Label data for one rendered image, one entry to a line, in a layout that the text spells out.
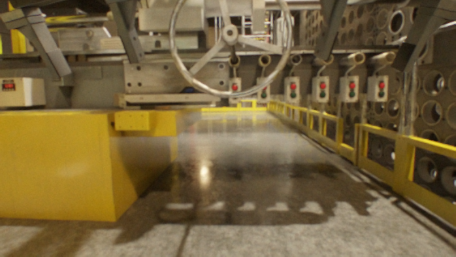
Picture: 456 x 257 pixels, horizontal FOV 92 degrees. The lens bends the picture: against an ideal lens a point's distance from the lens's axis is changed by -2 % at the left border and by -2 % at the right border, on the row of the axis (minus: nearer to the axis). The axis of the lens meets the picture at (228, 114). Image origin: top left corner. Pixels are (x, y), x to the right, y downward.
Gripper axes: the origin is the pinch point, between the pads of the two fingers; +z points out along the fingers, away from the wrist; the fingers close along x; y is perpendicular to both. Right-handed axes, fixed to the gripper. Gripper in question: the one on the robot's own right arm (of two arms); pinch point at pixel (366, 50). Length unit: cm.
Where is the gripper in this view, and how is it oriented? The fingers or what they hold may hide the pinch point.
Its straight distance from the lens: 40.0
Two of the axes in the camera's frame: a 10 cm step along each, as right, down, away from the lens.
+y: 0.6, 4.8, -8.7
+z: -1.5, 8.7, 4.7
